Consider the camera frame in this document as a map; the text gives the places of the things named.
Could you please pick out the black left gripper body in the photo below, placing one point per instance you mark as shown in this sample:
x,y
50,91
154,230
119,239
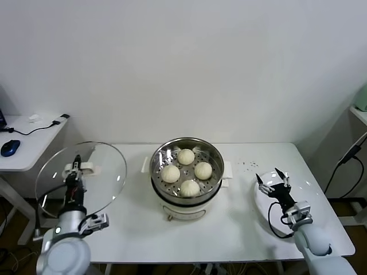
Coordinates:
x,y
71,183

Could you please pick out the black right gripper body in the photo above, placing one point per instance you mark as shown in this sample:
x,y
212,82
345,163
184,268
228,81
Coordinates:
x,y
281,193

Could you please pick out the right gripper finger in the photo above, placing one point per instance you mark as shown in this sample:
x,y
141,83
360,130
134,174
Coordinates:
x,y
285,179
265,189

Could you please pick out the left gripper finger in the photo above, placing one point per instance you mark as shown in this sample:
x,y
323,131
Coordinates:
x,y
69,170
78,164

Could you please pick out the white steamed baozi bun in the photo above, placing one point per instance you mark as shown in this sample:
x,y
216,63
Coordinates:
x,y
203,170
170,173
185,156
189,188

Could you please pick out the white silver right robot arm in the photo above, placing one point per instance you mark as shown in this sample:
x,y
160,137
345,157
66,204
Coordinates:
x,y
315,240

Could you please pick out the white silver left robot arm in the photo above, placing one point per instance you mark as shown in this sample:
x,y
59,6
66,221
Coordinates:
x,y
68,223

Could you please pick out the stainless steel steamer basket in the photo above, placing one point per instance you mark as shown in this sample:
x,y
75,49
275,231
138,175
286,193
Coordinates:
x,y
160,157

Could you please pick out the scattered dark crumbs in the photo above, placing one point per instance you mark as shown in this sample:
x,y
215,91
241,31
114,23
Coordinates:
x,y
253,164

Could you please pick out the white round plate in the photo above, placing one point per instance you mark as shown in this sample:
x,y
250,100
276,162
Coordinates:
x,y
312,194

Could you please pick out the white side table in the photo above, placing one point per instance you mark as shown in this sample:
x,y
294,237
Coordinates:
x,y
28,149

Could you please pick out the white black usb dongle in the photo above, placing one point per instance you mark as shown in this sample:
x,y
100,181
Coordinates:
x,y
60,117

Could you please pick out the crumpled white tissue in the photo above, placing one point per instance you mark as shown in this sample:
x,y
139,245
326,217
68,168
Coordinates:
x,y
34,118

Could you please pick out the blue computer mouse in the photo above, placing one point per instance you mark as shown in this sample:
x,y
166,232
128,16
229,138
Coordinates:
x,y
10,147

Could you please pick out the cream electric cooker base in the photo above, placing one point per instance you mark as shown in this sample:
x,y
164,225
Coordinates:
x,y
183,212

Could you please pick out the dark laptop screen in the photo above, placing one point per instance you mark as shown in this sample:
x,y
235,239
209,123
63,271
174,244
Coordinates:
x,y
2,114

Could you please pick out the white shelf board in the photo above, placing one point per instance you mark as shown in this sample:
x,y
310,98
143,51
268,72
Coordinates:
x,y
359,114

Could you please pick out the mint green appliance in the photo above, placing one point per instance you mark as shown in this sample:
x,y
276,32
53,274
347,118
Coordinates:
x,y
361,98

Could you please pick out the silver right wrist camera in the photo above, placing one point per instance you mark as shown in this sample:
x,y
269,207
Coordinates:
x,y
299,213

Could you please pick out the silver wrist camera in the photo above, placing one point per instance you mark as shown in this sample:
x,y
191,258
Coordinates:
x,y
299,213
97,222

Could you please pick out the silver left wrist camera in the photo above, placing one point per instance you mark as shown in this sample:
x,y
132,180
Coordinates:
x,y
97,222

